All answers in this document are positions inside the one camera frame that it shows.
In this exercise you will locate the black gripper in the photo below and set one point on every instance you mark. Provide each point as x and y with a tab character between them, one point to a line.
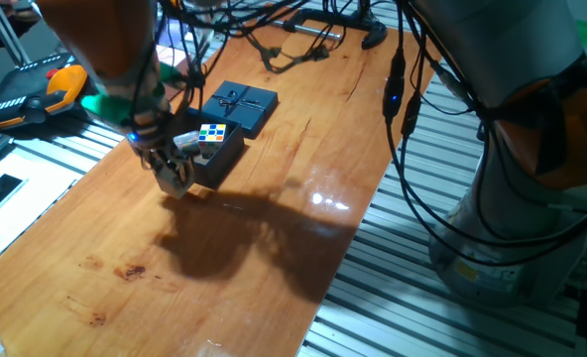
152	139

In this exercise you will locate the black gift box lid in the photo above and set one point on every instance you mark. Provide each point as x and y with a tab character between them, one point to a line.
241	106

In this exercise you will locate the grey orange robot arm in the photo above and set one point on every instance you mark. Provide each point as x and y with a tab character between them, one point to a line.
497	49

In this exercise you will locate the black gift box base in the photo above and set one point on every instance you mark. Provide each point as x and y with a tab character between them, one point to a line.
219	166

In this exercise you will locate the pink gift box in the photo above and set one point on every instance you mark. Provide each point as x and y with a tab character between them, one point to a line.
169	54

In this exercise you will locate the colourful puzzle cube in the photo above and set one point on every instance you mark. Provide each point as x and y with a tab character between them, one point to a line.
211	134

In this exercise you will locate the white paper sheet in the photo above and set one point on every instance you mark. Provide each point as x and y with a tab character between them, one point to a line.
40	193

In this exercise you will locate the wooden board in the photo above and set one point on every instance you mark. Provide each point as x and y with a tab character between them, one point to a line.
224	297

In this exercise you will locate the black orange teach pendant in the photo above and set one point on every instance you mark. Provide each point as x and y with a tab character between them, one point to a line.
21	89

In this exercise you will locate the slanted metal strut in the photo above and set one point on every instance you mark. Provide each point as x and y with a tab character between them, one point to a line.
6	35

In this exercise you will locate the black screw clamp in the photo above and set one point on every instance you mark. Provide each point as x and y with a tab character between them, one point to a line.
373	30

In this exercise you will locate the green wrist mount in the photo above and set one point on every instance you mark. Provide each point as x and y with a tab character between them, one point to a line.
105	106

